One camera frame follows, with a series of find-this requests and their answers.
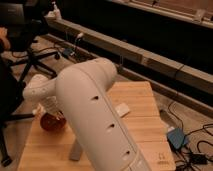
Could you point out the black power adapter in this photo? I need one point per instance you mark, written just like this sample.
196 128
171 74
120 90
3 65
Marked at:
198 159

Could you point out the grey remote control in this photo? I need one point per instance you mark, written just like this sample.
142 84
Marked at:
76 151

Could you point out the white spray bottle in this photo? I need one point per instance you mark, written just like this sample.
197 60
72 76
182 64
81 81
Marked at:
56 11

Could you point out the blue power box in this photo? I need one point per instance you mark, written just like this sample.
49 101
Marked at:
68 53

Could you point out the blue floor device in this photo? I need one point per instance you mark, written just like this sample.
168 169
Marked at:
177 138

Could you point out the black dark chair left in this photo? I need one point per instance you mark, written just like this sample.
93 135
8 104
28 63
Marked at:
10 99

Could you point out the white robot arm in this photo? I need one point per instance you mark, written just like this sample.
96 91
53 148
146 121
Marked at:
81 94

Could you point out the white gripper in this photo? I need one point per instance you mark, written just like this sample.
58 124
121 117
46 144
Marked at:
51 106

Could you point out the person's hand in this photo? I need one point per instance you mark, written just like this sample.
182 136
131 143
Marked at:
3 37

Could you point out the black office chair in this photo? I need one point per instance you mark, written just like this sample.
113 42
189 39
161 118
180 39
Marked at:
25 21

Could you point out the red ceramic bowl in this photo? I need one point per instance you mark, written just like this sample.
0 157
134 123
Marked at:
52 123

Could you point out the small white box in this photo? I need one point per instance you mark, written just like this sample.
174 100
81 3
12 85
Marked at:
122 109

